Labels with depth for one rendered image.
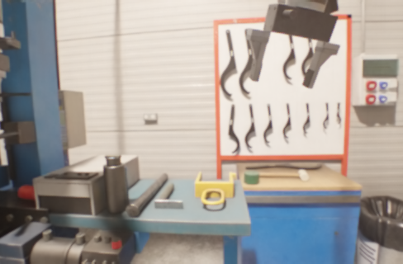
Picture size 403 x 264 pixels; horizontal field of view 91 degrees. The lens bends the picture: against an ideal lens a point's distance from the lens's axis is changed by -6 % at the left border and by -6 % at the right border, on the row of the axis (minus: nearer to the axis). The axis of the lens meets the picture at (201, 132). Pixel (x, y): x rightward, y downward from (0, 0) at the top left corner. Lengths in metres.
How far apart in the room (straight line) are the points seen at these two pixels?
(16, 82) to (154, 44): 1.72
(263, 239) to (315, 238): 0.32
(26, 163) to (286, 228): 1.48
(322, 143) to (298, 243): 1.39
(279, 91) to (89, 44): 2.32
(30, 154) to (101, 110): 1.72
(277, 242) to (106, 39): 2.70
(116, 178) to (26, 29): 0.81
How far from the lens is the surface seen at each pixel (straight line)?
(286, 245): 1.57
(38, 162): 1.23
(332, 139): 2.72
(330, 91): 2.68
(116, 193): 0.81
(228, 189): 0.88
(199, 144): 2.49
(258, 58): 0.47
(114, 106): 2.78
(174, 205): 0.81
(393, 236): 1.92
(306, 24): 0.49
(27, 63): 1.24
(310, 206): 1.48
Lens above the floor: 1.42
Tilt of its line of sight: 6 degrees down
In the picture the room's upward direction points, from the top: 2 degrees counter-clockwise
